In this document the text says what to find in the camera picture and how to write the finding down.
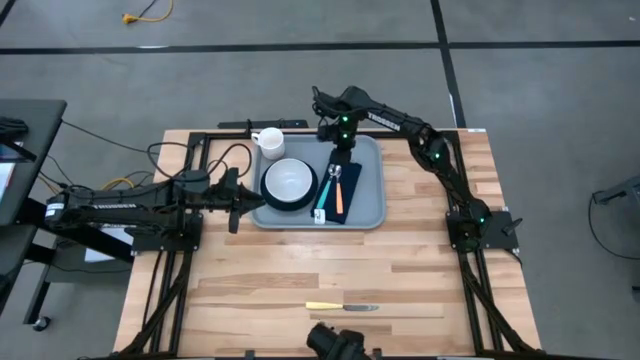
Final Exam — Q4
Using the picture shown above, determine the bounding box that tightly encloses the white paper sheet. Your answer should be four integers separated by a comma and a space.
83, 224, 139, 264

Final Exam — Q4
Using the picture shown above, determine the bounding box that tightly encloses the black aluminium table frame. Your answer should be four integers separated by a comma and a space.
79, 128, 544, 360

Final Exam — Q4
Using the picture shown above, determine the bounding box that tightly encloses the grey stand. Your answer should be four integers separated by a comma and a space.
592, 173, 640, 206

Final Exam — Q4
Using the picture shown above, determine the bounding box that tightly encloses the dark teal plate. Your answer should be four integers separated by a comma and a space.
259, 158, 320, 212

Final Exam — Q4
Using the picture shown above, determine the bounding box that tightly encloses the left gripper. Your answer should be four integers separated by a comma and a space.
207, 167, 266, 235

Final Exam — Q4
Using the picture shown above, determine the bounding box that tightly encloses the black floor cable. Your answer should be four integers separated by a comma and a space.
60, 119, 151, 156
587, 199, 640, 264

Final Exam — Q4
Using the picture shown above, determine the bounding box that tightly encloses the black power strip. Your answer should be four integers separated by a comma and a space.
218, 119, 310, 130

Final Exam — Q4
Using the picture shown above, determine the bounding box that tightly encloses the yellow extension cord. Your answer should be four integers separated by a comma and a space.
121, 0, 175, 25

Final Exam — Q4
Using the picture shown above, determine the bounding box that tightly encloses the grey plastic tray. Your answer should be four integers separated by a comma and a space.
248, 133, 387, 230

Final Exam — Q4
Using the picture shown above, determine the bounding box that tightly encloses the fork with orange handle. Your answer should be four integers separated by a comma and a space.
332, 164, 346, 215

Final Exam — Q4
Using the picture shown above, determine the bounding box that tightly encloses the black bundle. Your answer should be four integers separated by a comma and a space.
0, 115, 30, 144

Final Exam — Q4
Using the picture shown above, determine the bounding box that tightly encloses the dark navy cloth napkin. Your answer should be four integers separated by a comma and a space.
309, 160, 363, 225

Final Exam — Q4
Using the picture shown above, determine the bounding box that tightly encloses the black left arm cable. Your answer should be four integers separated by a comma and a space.
147, 141, 254, 184

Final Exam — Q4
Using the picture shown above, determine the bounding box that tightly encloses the spoon with teal handle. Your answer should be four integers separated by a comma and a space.
314, 163, 343, 211

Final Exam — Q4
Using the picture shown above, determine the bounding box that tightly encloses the black desk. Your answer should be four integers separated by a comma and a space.
0, 98, 136, 334

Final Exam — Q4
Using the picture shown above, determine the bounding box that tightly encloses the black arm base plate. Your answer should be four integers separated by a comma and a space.
124, 214, 204, 254
446, 209, 524, 251

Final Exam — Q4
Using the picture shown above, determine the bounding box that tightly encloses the white ceramic bowl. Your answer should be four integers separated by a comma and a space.
263, 157, 314, 204

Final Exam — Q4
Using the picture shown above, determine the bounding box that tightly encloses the knife with yellow handle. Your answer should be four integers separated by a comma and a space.
304, 300, 380, 312

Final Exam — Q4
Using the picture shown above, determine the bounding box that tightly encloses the white mug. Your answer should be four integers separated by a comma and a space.
250, 126, 287, 161

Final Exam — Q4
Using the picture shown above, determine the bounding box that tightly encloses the thin yellow cable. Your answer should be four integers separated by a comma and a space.
102, 177, 137, 191

